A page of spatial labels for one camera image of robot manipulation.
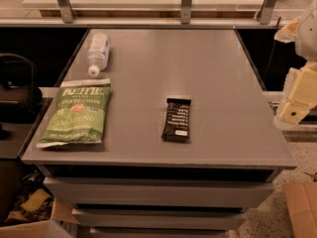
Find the cardboard box left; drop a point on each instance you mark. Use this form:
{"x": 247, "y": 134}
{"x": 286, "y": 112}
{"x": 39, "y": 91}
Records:
{"x": 61, "y": 225}

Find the clear plastic water bottle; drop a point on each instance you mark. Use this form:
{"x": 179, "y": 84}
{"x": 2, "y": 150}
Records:
{"x": 98, "y": 53}

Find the black snack bar wrapper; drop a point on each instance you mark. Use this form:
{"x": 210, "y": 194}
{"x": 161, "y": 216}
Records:
{"x": 176, "y": 125}

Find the yellow cloth on floor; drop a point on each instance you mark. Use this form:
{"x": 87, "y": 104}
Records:
{"x": 31, "y": 206}

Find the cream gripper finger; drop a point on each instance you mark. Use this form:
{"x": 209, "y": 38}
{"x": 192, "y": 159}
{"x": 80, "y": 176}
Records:
{"x": 287, "y": 34}
{"x": 300, "y": 94}

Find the cardboard box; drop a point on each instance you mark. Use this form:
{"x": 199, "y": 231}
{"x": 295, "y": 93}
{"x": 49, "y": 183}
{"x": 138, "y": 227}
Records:
{"x": 301, "y": 201}
{"x": 61, "y": 225}

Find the green jalapeno chip bag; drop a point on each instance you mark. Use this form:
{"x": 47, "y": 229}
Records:
{"x": 80, "y": 112}

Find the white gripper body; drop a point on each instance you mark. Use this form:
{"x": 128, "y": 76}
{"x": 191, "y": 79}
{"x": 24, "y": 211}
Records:
{"x": 307, "y": 37}

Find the grey drawer cabinet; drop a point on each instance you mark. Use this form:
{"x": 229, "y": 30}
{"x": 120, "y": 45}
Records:
{"x": 137, "y": 185}

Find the black chair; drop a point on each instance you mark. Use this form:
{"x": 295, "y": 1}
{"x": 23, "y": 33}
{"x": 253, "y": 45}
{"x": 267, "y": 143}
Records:
{"x": 20, "y": 96}

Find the cardboard box right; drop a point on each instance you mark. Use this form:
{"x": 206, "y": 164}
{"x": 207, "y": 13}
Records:
{"x": 301, "y": 201}

